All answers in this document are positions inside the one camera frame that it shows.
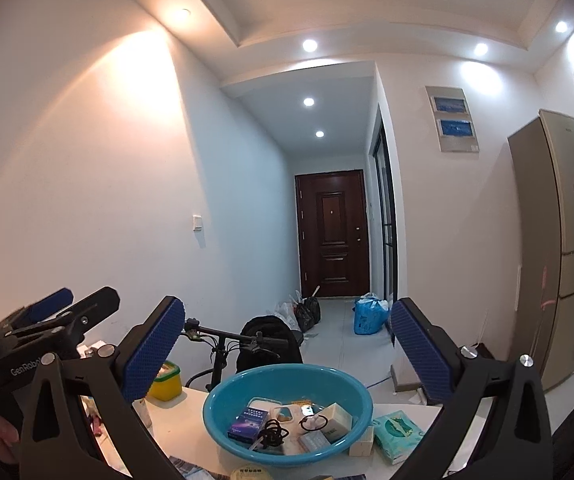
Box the blue plastic bag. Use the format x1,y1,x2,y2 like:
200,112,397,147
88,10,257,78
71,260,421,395
354,294,392,336

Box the yellow bin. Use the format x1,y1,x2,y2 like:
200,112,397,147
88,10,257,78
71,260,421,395
147,360,182,402

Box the dark blue box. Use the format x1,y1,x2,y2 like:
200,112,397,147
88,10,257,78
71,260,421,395
228,408,272,443

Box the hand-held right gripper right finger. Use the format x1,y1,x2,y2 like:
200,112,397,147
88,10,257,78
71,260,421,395
389,297,555,480

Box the plaid cloth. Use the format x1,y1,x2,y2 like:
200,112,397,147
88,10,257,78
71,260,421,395
169,455,230,480

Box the grey flat box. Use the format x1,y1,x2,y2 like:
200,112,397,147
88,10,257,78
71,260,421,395
391,360,428,392

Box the black backpack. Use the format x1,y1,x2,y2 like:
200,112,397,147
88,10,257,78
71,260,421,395
236,316,304,375

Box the clear phone case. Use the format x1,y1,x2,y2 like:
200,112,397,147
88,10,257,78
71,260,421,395
247,397,302,426

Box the black bicycle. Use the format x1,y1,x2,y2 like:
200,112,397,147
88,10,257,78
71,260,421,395
182,317,290,391

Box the beige fridge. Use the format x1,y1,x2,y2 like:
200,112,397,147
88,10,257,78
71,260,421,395
507,109,574,395

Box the small grey box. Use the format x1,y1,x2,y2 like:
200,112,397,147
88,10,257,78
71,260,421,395
299,432,332,454

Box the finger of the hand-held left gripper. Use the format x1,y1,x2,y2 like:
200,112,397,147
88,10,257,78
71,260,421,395
0,286,120,356
2,287,74,333

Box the cream white box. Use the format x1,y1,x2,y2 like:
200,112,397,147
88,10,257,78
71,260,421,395
324,402,354,443

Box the grey electrical panel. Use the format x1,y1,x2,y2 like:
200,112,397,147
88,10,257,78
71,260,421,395
425,85,480,153

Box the white plastic bag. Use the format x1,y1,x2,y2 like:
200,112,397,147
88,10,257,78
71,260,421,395
267,300,298,326

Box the blue plastic basin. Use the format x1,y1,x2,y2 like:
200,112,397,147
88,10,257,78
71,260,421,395
203,364,374,470

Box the small white box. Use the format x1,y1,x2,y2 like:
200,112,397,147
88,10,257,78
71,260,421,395
349,425,375,457

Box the brown door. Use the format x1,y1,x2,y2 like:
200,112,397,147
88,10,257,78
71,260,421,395
294,170,370,298

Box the black coiled cable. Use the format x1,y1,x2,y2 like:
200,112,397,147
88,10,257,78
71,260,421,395
256,414,328,453

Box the black trash bag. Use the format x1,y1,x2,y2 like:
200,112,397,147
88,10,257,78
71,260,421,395
294,297,322,332

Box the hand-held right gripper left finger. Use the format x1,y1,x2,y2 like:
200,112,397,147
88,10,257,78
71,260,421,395
17,296,188,480

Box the black framed glass door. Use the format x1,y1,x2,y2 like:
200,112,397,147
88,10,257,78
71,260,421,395
371,105,398,306

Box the green tissue packet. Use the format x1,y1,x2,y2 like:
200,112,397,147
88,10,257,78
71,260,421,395
373,410,425,463

